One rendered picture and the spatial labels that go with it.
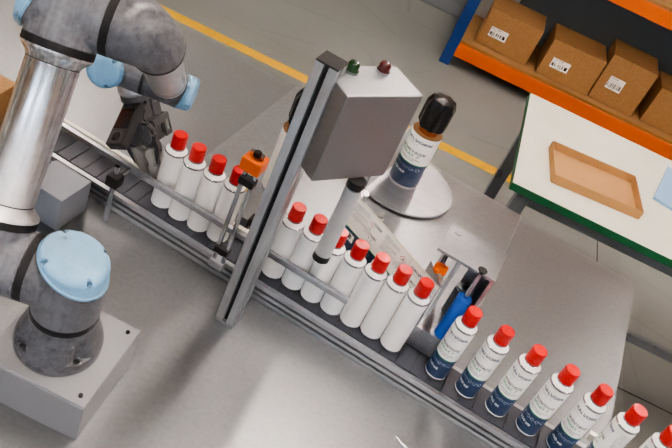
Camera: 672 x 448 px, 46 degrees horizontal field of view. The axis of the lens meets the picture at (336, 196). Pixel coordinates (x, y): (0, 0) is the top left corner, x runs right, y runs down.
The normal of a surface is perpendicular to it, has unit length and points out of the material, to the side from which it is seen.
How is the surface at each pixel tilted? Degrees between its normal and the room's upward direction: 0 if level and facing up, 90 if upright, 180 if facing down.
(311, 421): 0
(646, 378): 0
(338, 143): 90
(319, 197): 0
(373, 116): 90
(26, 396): 90
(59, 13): 63
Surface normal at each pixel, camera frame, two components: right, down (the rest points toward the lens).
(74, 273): 0.46, -0.67
